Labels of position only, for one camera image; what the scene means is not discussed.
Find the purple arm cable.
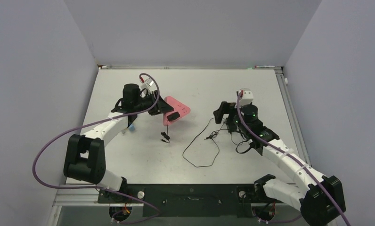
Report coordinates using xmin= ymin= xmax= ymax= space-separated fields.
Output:
xmin=236 ymin=90 xmax=352 ymax=226
xmin=32 ymin=73 xmax=161 ymax=225

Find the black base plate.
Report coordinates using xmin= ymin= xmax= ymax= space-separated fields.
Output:
xmin=97 ymin=184 xmax=285 ymax=218

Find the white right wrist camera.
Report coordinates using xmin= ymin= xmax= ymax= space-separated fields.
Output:
xmin=236 ymin=89 xmax=253 ymax=107

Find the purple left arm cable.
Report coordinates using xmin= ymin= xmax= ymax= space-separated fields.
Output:
xmin=32 ymin=73 xmax=161 ymax=225

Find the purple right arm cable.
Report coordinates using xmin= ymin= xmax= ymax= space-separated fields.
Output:
xmin=236 ymin=90 xmax=352 ymax=226

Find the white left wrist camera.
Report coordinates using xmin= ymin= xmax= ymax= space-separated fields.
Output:
xmin=140 ymin=78 xmax=157 ymax=95

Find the long black adapter cable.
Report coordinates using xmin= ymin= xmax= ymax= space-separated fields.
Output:
xmin=182 ymin=117 xmax=238 ymax=168

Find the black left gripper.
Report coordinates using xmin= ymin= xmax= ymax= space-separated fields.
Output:
xmin=134 ymin=90 xmax=173 ymax=116

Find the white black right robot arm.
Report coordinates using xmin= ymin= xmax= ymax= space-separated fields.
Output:
xmin=213 ymin=101 xmax=346 ymax=226

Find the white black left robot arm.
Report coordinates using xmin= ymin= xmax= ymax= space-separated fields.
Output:
xmin=63 ymin=83 xmax=174 ymax=202

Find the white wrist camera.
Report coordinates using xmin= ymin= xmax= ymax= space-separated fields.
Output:
xmin=140 ymin=78 xmax=157 ymax=95
xmin=236 ymin=89 xmax=253 ymax=107

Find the aluminium frame rail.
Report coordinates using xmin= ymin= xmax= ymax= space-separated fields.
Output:
xmin=274 ymin=66 xmax=311 ymax=166

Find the pink triangular power strip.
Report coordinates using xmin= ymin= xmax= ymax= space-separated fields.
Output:
xmin=163 ymin=96 xmax=191 ymax=126

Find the black TP-Link adapter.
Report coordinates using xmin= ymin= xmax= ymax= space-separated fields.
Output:
xmin=166 ymin=112 xmax=180 ymax=121

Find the short black adapter cable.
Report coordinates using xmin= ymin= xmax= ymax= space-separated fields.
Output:
xmin=160 ymin=120 xmax=171 ymax=144

